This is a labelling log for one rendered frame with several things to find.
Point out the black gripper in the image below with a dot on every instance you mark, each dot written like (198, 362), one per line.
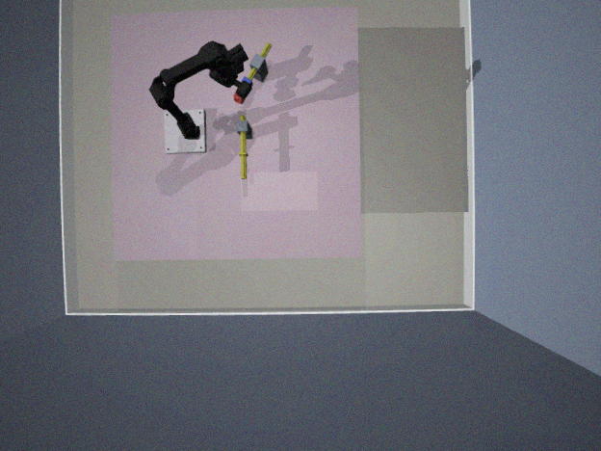
(244, 88)

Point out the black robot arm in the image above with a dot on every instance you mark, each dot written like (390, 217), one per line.
(213, 56)

